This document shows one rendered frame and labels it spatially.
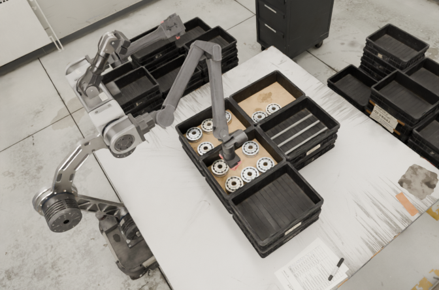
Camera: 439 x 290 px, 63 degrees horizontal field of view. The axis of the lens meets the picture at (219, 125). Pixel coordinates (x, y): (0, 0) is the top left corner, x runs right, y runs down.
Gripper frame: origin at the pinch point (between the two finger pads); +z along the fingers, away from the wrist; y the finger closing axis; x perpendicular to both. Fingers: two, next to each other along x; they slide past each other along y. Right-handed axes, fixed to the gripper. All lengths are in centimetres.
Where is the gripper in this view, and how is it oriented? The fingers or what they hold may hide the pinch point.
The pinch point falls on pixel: (231, 164)
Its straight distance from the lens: 185.0
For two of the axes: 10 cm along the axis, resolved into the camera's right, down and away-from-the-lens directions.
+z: 1.2, 6.0, 7.9
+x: -8.3, 5.0, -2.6
